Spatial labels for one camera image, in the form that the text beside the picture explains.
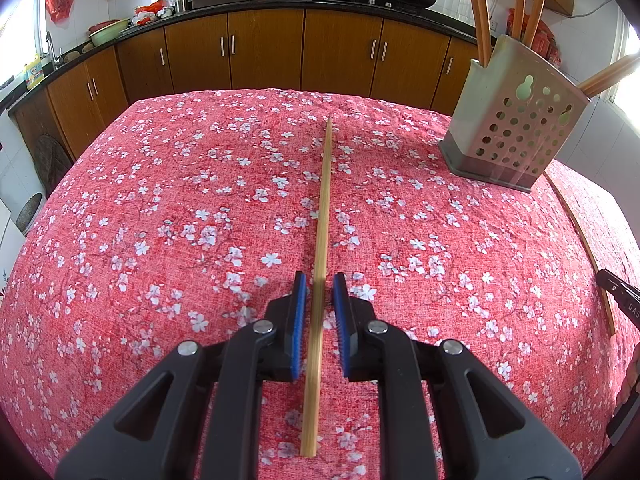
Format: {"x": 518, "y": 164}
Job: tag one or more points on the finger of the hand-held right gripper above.
{"x": 625, "y": 295}

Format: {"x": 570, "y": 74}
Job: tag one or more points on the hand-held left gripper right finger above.
{"x": 340, "y": 325}

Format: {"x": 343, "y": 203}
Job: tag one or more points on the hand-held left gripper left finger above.
{"x": 298, "y": 325}

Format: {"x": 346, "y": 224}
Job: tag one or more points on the grey perforated utensil holder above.
{"x": 467, "y": 120}

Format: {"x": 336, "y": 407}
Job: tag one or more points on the person's right hand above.
{"x": 632, "y": 380}

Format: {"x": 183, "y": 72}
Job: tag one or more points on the red floral tablecloth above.
{"x": 200, "y": 210}

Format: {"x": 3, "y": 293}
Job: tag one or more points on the red packages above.
{"x": 547, "y": 45}

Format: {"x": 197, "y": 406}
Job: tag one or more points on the bright window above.
{"x": 632, "y": 25}
{"x": 20, "y": 30}

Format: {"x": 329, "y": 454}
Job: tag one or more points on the wooden base cabinets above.
{"x": 265, "y": 50}

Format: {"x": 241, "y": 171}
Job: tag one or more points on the dark round board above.
{"x": 31, "y": 215}

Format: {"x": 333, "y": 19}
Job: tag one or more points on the round woven tray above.
{"x": 52, "y": 165}

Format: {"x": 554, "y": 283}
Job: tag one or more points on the black kitchen countertop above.
{"x": 280, "y": 5}

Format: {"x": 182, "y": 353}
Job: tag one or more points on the gas stove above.
{"x": 380, "y": 2}

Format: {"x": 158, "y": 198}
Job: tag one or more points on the green basin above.
{"x": 107, "y": 34}

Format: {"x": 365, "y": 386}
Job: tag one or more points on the dish soap bottle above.
{"x": 34, "y": 75}

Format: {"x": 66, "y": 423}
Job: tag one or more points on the metal faucet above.
{"x": 52, "y": 47}

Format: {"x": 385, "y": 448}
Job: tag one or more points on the red plastic bag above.
{"x": 60, "y": 0}

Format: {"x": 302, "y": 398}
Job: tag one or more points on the wall outlet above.
{"x": 493, "y": 25}

